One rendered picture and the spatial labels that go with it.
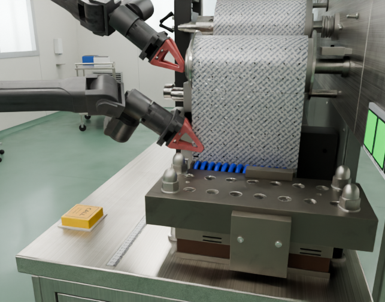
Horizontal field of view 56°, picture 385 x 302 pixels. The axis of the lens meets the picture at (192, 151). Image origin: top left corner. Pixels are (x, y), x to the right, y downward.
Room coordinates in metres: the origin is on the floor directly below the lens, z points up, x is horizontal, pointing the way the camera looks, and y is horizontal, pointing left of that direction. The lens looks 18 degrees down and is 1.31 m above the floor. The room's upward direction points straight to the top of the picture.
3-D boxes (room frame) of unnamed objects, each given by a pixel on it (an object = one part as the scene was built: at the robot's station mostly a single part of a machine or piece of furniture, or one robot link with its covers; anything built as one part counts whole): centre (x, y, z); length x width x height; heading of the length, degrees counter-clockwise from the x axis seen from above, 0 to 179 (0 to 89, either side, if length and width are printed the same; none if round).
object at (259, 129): (0.77, -0.11, 1.11); 0.23 x 0.01 x 0.18; 76
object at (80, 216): (0.76, 0.25, 0.91); 0.07 x 0.07 x 0.02; 76
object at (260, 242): (0.56, -0.12, 0.96); 0.10 x 0.03 x 0.11; 76
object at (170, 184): (0.64, 0.04, 1.05); 0.04 x 0.04 x 0.04
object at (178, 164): (0.74, 0.03, 1.05); 0.04 x 0.04 x 0.04
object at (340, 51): (0.79, -0.30, 1.28); 0.06 x 0.05 x 0.02; 76
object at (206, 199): (0.65, -0.12, 1.00); 0.40 x 0.16 x 0.06; 76
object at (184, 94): (0.91, 0.02, 1.05); 0.06 x 0.05 x 0.31; 76
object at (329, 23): (1.04, -0.35, 1.33); 0.07 x 0.07 x 0.07; 76
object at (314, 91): (0.91, -0.32, 1.17); 0.08 x 0.02 x 0.02; 76
